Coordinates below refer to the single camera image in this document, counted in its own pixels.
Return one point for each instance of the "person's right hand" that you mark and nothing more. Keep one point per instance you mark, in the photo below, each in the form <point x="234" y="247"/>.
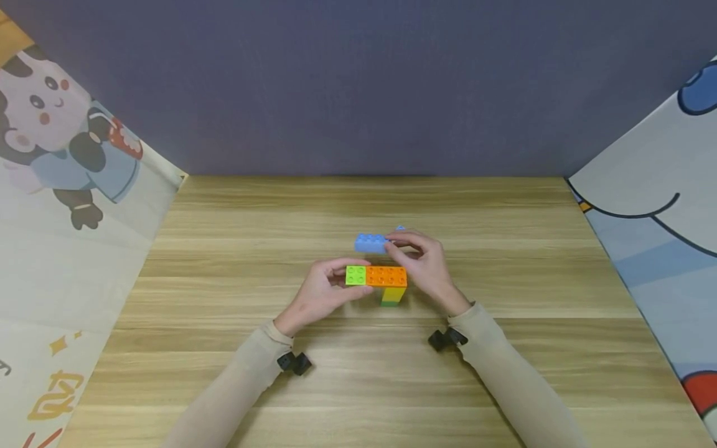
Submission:
<point x="431" y="267"/>

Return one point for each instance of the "person's left hand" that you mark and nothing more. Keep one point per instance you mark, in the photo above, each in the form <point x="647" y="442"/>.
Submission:
<point x="316" y="295"/>

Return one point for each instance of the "person's right thumb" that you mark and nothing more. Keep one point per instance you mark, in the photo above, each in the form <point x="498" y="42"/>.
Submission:
<point x="399" y="252"/>

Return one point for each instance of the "person's right index finger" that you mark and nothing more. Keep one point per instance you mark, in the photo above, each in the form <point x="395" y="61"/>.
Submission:
<point x="408" y="234"/>

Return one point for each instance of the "person's left thumb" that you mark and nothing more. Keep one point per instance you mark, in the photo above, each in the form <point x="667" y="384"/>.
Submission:
<point x="357" y="294"/>

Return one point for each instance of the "person's right fingers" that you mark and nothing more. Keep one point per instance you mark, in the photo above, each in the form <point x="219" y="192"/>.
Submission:
<point x="413" y="270"/>

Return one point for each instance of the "person's left index finger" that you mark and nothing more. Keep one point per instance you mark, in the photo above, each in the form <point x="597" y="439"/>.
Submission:
<point x="341" y="263"/>

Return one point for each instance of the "lime green toy brick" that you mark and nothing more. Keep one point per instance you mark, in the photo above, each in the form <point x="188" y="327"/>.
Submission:
<point x="355" y="275"/>

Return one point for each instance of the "blue toy brick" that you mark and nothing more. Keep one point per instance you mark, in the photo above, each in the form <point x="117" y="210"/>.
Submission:
<point x="368" y="243"/>

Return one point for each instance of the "person's right forearm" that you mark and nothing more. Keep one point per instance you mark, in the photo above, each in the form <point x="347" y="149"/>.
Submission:
<point x="515" y="386"/>

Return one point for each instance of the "person's left forearm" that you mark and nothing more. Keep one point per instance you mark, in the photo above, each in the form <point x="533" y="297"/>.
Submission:
<point x="229" y="398"/>

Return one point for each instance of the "orange toy brick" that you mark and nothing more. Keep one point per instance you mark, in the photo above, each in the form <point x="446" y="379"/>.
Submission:
<point x="386" y="276"/>

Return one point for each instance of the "yellow toy brick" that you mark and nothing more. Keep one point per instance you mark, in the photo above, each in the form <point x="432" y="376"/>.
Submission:
<point x="393" y="294"/>

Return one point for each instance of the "black wrist band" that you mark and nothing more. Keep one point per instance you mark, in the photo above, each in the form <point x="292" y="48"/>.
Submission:
<point x="295" y="363"/>
<point x="445" y="339"/>

